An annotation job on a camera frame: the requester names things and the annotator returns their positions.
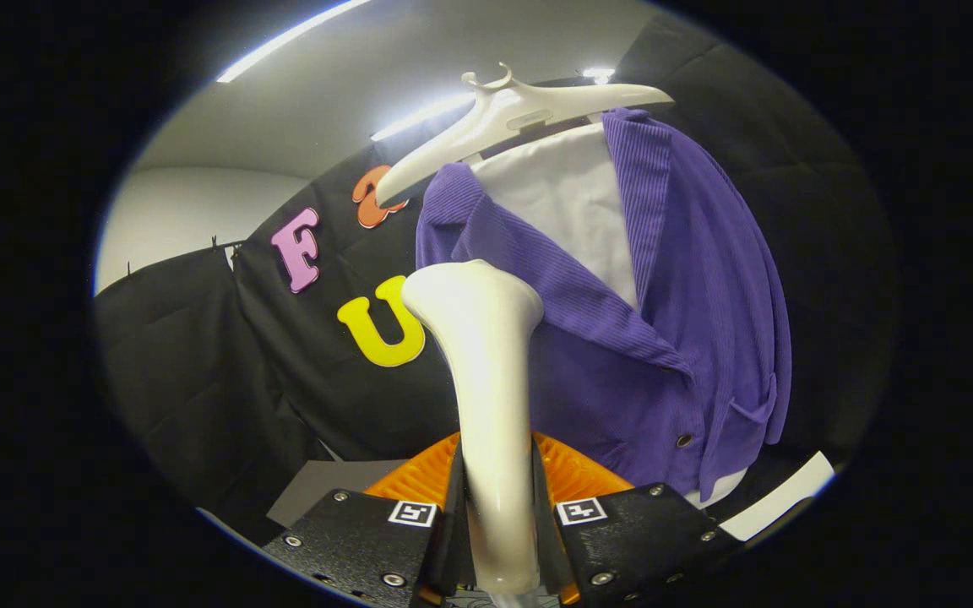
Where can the white paper sheet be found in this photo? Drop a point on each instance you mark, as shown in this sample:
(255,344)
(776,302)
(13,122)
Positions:
(778,498)

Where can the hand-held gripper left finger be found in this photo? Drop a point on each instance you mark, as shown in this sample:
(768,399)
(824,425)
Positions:
(360,540)

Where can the white clothes hanger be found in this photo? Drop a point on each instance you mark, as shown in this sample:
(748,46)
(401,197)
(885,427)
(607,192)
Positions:
(503,110)

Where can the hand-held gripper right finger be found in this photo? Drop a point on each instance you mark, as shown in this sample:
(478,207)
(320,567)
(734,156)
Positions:
(647,536)

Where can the black backdrop cloth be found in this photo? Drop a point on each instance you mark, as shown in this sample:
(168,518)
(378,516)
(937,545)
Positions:
(199,371)

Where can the grey cabinet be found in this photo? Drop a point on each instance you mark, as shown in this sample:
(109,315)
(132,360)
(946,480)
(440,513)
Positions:
(317,485)

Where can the small ceiling light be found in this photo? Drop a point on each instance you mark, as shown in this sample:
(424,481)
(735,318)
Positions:
(598,75)

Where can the large ceiling light panel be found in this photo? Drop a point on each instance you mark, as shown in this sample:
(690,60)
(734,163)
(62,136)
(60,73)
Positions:
(284,40)

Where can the long ceiling light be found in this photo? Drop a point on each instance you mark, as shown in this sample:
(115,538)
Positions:
(423,116)

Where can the white garment steamer head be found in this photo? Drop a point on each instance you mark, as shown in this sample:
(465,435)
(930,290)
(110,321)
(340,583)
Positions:
(491,405)

